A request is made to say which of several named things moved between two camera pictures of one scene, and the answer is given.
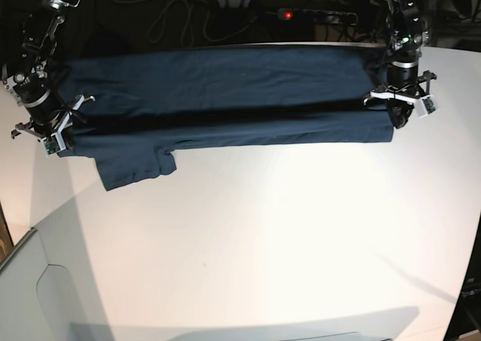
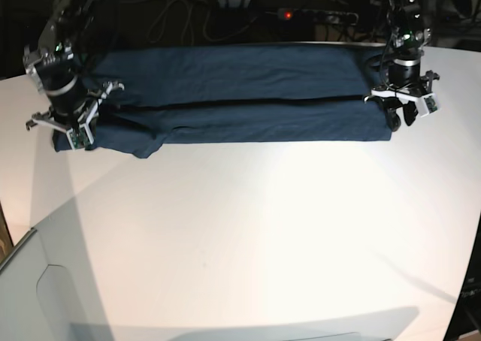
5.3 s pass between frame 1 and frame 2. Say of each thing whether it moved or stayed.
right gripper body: moved
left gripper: stayed
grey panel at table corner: stayed
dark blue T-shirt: moved
